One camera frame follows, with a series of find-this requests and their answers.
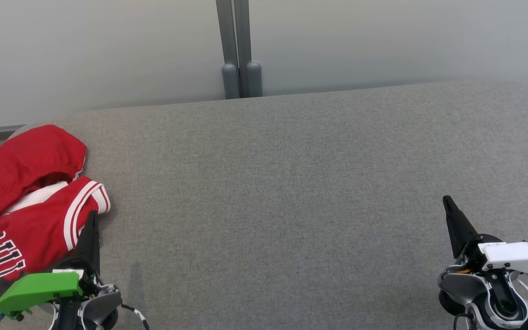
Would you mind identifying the grey partition post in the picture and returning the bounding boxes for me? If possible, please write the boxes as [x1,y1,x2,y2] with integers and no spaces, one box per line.
[216,0,240,100]
[233,0,263,98]

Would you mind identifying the red shorts with white trim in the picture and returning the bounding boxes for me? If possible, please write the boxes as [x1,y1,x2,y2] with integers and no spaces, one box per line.
[0,125,87,237]

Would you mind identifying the red jersey with black lettering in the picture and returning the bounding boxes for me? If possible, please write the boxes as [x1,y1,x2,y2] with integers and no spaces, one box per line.
[0,176,111,298]

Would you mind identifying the black white braided cable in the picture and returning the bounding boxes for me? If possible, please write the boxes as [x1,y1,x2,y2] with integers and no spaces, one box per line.
[121,303,150,330]

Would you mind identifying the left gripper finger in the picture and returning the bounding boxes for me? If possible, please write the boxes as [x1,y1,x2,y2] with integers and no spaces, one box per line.
[76,210,101,276]

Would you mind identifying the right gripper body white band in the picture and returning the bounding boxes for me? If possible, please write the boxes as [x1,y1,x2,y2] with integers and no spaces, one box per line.
[456,233,528,276]

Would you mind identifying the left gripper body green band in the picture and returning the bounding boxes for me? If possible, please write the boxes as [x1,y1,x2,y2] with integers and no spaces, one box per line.
[0,258,103,320]

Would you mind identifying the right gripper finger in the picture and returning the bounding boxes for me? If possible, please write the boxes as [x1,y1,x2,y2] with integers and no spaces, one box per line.
[442,195,479,260]

